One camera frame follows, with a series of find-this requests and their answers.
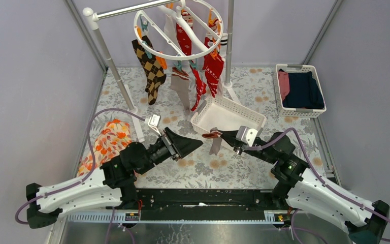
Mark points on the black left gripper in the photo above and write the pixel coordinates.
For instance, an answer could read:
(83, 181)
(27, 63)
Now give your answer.
(171, 146)

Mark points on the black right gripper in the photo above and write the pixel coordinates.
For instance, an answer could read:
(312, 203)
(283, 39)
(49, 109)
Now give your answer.
(229, 136)

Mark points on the brown striped sock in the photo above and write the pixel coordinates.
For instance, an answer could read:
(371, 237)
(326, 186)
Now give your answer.
(180, 84)
(215, 141)

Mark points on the red dotted sock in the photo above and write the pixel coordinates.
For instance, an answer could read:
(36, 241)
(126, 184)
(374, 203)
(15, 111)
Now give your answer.
(213, 68)

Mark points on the teal clothes clip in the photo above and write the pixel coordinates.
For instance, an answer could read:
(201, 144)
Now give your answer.
(178, 67)
(193, 64)

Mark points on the orange clothes clip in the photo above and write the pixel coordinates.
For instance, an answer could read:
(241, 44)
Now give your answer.
(162, 62)

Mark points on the white sock with black stripes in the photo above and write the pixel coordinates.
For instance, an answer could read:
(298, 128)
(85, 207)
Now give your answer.
(224, 40)

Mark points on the white round clip hanger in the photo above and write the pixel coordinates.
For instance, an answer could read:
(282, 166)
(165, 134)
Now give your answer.
(205, 35)

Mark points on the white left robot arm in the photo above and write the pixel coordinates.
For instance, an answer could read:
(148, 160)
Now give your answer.
(111, 185)

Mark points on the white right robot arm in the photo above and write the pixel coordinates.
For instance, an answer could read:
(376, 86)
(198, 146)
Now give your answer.
(301, 187)

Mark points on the floral patterned table mat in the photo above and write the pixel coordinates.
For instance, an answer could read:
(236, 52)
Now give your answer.
(254, 87)

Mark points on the white sock basket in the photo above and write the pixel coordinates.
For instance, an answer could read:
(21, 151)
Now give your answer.
(226, 115)

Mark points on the orange floral cloth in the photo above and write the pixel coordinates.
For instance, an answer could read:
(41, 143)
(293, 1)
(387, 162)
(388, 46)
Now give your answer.
(114, 137)

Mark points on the brown argyle sock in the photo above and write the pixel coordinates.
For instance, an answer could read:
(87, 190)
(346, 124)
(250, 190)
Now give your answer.
(155, 74)

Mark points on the pink folded cloth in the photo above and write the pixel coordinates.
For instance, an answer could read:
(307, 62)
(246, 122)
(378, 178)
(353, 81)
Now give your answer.
(283, 78)

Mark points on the white basket with dark clothes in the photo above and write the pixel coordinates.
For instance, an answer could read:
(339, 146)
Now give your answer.
(299, 112)

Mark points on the dark navy folded cloth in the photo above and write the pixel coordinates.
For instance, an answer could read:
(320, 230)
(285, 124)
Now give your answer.
(304, 92)

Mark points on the red white hanging sock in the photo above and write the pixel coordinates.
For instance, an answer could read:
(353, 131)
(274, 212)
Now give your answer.
(182, 37)

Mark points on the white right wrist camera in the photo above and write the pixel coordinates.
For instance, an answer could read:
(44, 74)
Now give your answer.
(246, 135)

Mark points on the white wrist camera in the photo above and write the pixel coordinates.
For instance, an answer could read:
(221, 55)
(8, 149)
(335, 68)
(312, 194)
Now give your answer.
(246, 135)
(152, 122)

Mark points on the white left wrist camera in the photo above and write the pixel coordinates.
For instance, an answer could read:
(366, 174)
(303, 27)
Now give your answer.
(152, 122)

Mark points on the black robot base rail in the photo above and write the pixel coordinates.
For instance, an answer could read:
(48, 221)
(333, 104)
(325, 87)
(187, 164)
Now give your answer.
(208, 205)

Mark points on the silver drying rack frame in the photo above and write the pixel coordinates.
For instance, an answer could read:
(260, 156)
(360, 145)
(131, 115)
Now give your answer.
(92, 18)

